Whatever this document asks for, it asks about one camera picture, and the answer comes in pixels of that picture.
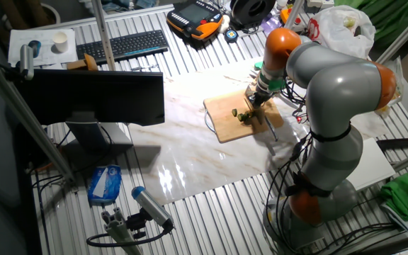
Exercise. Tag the black flat bar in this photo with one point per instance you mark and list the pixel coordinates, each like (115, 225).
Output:
(402, 142)

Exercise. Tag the upright aluminium post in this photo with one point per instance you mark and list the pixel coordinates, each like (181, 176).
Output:
(103, 35)

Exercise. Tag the dark blue mouse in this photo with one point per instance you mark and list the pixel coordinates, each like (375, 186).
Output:
(35, 47)

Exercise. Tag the aluminium profile stub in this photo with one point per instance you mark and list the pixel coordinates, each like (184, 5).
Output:
(117, 230)

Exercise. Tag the silver camera with blue cap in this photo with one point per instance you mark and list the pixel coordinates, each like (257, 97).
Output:
(152, 207)

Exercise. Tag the green cloth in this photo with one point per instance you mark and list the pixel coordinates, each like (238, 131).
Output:
(406, 195)

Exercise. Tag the purple plastic bag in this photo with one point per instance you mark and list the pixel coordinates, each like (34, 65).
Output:
(271, 23)

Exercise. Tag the silver camera on pole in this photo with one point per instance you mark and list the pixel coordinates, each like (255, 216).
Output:
(27, 62)

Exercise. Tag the white round bin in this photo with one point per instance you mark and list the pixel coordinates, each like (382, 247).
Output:
(53, 12)

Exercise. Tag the orange and black teach pendant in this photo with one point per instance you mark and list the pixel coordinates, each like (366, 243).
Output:
(197, 17)

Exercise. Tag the white rounded toy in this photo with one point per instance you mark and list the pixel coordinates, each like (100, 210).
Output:
(224, 24)

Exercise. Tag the white paper sheet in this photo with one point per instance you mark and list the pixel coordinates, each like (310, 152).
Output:
(44, 56)

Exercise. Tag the green curtain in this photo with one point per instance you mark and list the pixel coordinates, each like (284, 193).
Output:
(395, 17)

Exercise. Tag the black keyboard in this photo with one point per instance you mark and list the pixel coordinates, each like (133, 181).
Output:
(122, 46)

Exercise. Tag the brown cardboard piece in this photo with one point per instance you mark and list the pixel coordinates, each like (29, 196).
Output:
(83, 63)

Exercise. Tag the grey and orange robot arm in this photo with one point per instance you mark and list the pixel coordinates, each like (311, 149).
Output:
(338, 88)

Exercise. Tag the steel cleaver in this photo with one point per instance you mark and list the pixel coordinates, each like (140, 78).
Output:
(271, 129)

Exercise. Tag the white paper cup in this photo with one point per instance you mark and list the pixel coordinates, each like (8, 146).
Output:
(61, 42)

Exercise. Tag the slanted aluminium frame bar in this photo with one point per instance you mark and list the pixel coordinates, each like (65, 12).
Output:
(25, 112)

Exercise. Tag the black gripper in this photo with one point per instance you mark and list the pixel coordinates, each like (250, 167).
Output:
(260, 97)

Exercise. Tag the blue tissue pack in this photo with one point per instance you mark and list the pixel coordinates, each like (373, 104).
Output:
(105, 184)

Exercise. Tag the white flat box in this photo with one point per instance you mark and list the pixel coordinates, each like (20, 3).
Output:
(374, 163)

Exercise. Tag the long aluminium bar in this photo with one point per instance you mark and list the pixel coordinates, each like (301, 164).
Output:
(406, 33)

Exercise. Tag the black computer monitor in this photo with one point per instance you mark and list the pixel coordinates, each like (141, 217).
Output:
(90, 97)

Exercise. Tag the cut cucumber slice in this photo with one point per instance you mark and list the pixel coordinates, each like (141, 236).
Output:
(234, 112)
(241, 117)
(247, 115)

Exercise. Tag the orange plastic object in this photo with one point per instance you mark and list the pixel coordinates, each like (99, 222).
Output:
(285, 15)

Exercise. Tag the white plastic bag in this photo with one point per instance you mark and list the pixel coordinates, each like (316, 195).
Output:
(342, 32)

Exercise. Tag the green wrist mount plate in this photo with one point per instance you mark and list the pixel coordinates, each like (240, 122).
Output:
(276, 84)

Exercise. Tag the slim aluminium post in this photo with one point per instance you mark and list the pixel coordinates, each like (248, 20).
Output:
(292, 14)

